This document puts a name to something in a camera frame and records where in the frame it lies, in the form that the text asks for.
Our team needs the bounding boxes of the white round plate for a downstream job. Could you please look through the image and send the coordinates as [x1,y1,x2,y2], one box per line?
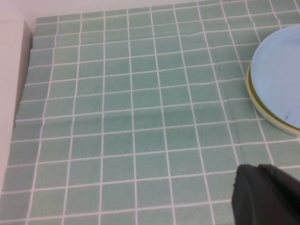
[245,67,300,136]

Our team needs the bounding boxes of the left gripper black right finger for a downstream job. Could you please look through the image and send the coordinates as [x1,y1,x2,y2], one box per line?
[257,164,300,225]

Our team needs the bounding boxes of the light blue round plate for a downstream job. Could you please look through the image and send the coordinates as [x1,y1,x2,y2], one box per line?
[250,24,300,126]

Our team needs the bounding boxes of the white side panel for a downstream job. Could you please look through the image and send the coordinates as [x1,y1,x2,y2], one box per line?
[0,20,33,190]

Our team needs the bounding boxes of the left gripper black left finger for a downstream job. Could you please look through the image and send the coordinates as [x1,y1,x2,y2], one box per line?
[231,164,272,225]

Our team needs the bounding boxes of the green white checked tablecloth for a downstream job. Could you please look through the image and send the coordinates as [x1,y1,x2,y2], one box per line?
[0,0,300,225]

